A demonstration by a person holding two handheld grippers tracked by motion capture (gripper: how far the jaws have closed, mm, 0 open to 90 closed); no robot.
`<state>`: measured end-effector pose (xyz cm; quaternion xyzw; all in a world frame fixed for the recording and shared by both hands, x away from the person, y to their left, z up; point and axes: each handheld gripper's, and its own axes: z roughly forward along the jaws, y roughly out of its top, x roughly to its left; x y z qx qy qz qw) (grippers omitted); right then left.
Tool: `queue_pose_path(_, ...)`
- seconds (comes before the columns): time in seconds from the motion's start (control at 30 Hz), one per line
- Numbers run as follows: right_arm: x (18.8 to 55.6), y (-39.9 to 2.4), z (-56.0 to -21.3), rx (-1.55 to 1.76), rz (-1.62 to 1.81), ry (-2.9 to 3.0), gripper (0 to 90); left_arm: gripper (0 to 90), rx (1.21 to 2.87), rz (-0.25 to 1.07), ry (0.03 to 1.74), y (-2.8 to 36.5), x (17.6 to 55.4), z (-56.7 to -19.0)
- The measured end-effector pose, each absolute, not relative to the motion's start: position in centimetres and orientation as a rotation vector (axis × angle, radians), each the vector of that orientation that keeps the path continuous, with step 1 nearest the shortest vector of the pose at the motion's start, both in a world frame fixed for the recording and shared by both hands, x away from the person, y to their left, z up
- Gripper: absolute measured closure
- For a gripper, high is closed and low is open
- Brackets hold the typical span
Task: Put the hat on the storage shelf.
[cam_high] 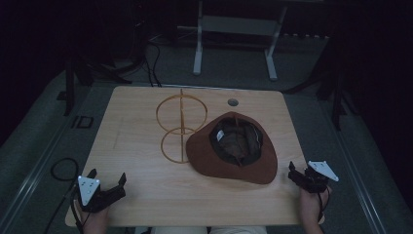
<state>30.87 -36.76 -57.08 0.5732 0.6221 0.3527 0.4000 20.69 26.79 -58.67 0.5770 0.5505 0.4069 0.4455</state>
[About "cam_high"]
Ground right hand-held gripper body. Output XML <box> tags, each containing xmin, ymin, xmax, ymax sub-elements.
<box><xmin>287</xmin><ymin>160</ymin><xmax>340</xmax><ymax>195</ymax></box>

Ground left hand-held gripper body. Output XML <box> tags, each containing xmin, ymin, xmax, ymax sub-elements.
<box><xmin>75</xmin><ymin>175</ymin><xmax>127</xmax><ymax>215</ymax></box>

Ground brown felt hat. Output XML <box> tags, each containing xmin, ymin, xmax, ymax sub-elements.
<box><xmin>185</xmin><ymin>111</ymin><xmax>280</xmax><ymax>185</ymax></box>

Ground wooden ring hat stand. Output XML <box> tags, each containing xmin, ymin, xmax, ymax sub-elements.
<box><xmin>155</xmin><ymin>88</ymin><xmax>209</xmax><ymax>165</ymax></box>

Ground person's right hand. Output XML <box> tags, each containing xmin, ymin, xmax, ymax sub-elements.
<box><xmin>298</xmin><ymin>185</ymin><xmax>333</xmax><ymax>226</ymax></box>

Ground person's left hand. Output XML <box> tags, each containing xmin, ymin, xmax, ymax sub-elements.
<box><xmin>74</xmin><ymin>198</ymin><xmax>112</xmax><ymax>234</ymax></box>

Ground black metal stand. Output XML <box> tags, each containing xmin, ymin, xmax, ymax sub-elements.
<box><xmin>281</xmin><ymin>35</ymin><xmax>359</xmax><ymax>132</ymax></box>
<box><xmin>56</xmin><ymin>55</ymin><xmax>133</xmax><ymax>117</ymax></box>

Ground white power strip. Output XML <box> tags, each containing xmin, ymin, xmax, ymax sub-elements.
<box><xmin>282</xmin><ymin>31</ymin><xmax>329</xmax><ymax>40</ymax></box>

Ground right hand-held gripper cable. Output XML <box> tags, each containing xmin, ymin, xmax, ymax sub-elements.
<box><xmin>317</xmin><ymin>187</ymin><xmax>331</xmax><ymax>223</ymax></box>

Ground hand-held gripper cable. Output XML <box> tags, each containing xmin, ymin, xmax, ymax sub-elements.
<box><xmin>69</xmin><ymin>188</ymin><xmax>86</xmax><ymax>234</ymax></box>
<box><xmin>317</xmin><ymin>187</ymin><xmax>331</xmax><ymax>223</ymax></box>

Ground left hand-held gripper cable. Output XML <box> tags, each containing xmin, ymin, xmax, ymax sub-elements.
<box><xmin>69</xmin><ymin>188</ymin><xmax>86</xmax><ymax>234</ymax></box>

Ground black looped floor cable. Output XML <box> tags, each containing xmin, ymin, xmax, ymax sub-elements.
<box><xmin>42</xmin><ymin>157</ymin><xmax>80</xmax><ymax>234</ymax></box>

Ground black rectangular floor frame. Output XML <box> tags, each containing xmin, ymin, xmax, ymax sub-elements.
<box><xmin>70</xmin><ymin>115</ymin><xmax>95</xmax><ymax>130</ymax></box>

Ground black hanging cables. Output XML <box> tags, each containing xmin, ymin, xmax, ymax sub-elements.
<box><xmin>141</xmin><ymin>38</ymin><xmax>163</xmax><ymax>88</ymax></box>

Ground white metal desk frame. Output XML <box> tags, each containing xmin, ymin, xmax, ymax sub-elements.
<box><xmin>192</xmin><ymin>0</ymin><xmax>289</xmax><ymax>82</ymax></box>

